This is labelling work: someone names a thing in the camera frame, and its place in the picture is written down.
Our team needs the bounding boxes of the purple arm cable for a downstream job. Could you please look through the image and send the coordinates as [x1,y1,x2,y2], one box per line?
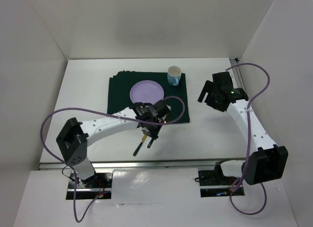
[224,62,271,215]
[40,95,186,223]

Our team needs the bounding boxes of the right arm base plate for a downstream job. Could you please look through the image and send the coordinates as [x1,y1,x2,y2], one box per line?
[194,170,236,198]

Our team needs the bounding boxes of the lilac plate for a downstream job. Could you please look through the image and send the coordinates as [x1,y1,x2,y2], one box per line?
[129,80,164,104]

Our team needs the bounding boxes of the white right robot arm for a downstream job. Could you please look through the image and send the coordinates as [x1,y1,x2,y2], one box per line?
[198,72,288,185]

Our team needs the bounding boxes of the dark green cloth placemat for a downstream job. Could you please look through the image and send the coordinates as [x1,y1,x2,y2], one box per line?
[107,71,190,124]

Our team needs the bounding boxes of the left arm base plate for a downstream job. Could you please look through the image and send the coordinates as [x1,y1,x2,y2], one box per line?
[66,170,113,200]

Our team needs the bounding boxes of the aluminium front rail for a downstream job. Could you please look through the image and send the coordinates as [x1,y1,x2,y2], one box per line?
[39,158,267,170]

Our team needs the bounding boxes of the gold fork green handle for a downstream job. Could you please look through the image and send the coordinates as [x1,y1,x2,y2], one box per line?
[147,138,156,148]

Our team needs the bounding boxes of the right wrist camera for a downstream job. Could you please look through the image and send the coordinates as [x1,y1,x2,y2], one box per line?
[212,71,233,91]

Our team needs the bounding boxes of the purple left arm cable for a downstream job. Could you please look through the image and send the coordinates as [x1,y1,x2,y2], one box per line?
[40,95,186,223]

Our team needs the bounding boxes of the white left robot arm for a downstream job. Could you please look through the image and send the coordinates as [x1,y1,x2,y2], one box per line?
[56,100,171,188]

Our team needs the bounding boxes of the light blue mug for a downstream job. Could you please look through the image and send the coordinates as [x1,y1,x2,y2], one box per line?
[167,66,182,86]

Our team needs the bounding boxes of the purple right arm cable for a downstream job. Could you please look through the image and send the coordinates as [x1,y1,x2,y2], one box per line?
[224,62,271,215]

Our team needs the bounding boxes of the gold knife green handle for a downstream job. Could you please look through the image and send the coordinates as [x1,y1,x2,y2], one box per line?
[133,135,147,157]

